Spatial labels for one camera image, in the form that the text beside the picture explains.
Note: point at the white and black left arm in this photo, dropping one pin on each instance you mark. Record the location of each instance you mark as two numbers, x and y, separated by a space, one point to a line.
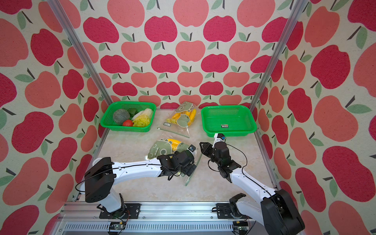
99 179

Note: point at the yellow-green cabbage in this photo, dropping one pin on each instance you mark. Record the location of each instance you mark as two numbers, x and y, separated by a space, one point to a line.
143 118

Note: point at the zip-top bag with dinosaur print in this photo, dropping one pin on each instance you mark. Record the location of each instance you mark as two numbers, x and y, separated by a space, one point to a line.
161 147

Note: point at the green basket with vegetables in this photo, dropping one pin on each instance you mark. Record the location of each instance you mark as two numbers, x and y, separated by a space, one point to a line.
107 119

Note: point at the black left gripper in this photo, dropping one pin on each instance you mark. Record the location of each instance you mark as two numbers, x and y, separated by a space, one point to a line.
190 165

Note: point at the green broccoli head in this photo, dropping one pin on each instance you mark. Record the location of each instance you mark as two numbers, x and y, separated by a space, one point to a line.
120 116

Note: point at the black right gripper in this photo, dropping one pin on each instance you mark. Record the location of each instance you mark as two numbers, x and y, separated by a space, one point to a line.
207 148

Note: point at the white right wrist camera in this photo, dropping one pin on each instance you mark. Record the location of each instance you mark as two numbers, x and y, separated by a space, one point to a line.
219 137

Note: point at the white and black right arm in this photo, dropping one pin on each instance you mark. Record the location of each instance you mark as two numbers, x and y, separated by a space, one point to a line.
273 209

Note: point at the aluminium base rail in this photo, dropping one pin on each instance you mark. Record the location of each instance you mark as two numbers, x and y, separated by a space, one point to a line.
154 218

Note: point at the empty green plastic basket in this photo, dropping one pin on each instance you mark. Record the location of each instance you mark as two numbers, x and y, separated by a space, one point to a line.
230 120

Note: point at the yellow banana bunch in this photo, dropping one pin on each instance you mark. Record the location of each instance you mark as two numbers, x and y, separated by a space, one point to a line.
174 143

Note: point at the bananas in far bag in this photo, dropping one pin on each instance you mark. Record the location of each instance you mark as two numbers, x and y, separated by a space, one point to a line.
184 119

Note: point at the green pepper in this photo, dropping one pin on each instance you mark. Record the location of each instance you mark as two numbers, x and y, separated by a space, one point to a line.
132 111

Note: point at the red tomato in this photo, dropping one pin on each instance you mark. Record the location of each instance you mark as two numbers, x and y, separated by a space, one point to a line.
128 123

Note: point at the aluminium frame post left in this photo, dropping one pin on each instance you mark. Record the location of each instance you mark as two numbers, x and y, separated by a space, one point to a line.
80 49

